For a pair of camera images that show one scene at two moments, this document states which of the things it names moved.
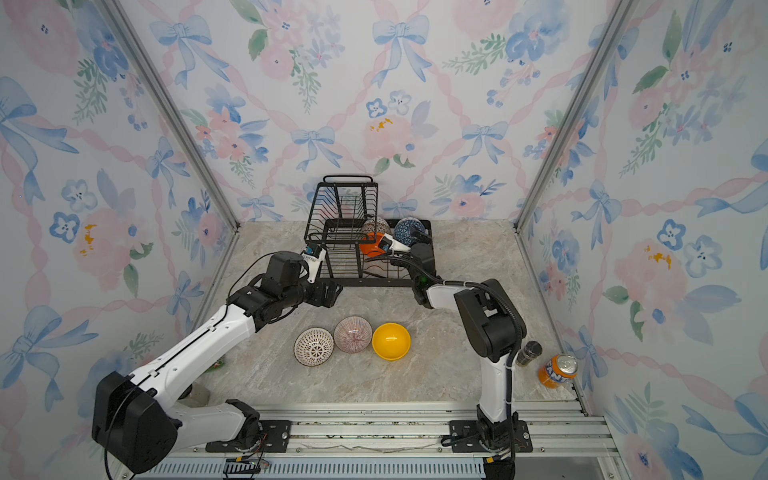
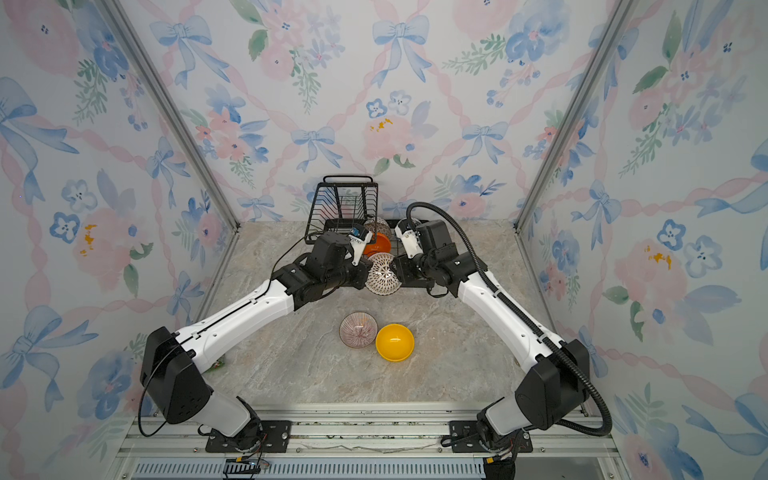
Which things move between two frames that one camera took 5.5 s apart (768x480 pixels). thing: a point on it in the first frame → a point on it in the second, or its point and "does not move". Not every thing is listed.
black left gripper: [320, 299] → [363, 270]
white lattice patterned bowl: [313, 346] → [381, 279]
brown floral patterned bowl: [382, 226] does not move
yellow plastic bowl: [391, 341] does not move
